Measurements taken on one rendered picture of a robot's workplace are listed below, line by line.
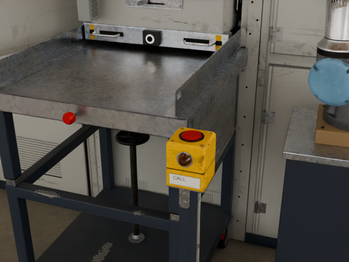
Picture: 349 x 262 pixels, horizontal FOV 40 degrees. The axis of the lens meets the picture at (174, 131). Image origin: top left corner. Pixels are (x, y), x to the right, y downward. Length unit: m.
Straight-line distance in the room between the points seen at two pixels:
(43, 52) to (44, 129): 0.70
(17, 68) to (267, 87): 0.86
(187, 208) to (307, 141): 0.44
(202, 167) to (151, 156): 1.15
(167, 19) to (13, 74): 0.55
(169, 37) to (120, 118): 0.54
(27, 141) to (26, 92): 0.99
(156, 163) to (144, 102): 0.84
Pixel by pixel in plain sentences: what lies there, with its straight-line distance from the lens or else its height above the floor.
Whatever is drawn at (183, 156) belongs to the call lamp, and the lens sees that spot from 0.91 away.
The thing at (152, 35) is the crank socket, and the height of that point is 0.91.
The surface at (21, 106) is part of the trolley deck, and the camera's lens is 1.37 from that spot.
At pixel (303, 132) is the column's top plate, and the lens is 1.35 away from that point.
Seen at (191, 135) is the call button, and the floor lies 0.91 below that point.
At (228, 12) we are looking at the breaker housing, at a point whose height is 0.98.
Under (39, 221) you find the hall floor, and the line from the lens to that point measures 2.33.
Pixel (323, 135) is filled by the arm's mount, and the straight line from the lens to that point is 1.29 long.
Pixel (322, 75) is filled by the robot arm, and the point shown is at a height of 0.97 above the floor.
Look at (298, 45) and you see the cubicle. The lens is 1.72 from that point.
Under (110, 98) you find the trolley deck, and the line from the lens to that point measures 1.29.
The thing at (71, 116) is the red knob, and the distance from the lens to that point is 1.24.
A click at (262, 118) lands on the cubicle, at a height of 0.60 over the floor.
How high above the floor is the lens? 1.31
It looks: 25 degrees down
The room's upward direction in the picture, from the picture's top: straight up
